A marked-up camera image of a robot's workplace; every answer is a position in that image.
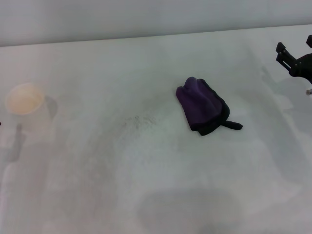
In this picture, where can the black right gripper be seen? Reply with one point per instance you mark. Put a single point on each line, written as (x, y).
(303, 67)

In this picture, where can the white paper cup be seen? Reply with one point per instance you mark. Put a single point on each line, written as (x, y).
(24, 98)

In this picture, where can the purple rag with black trim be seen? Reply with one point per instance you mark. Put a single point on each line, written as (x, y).
(202, 104)

